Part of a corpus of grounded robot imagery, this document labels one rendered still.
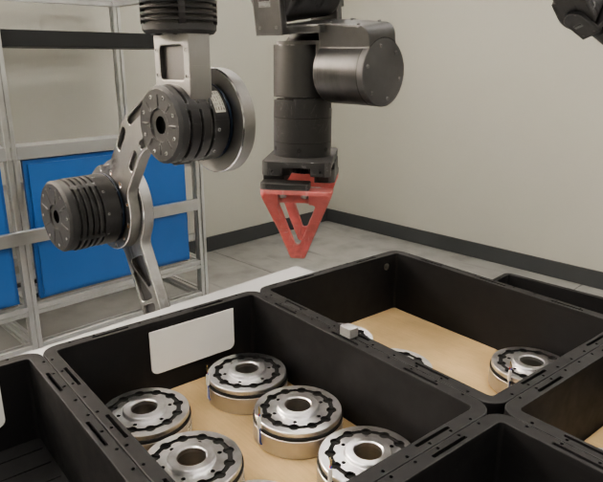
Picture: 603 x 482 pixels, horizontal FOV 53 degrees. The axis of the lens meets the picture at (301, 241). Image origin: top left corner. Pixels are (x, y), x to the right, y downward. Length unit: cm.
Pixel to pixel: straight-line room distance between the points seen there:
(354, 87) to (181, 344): 44
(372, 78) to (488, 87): 341
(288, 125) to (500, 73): 335
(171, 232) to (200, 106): 179
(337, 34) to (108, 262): 227
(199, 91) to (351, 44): 61
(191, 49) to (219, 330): 51
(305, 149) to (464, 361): 46
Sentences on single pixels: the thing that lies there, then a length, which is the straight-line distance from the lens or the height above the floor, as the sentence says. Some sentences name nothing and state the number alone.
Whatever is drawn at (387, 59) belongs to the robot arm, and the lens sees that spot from 54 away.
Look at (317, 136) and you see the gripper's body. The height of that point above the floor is 118.
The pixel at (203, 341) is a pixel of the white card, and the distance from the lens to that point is 83.
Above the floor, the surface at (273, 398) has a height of 86.
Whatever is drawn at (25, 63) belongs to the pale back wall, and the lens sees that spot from 343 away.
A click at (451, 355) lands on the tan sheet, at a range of 93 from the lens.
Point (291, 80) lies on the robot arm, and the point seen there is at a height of 123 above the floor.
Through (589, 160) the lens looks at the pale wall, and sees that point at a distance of 370.
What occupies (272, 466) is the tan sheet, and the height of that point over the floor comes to 83.
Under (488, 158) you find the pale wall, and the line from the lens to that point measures 395.
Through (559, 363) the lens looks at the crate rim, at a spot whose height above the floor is 93.
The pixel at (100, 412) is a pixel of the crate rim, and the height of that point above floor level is 93.
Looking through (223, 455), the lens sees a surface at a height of 86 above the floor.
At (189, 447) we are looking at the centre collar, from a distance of 66.
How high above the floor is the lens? 125
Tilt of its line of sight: 17 degrees down
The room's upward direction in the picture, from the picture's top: straight up
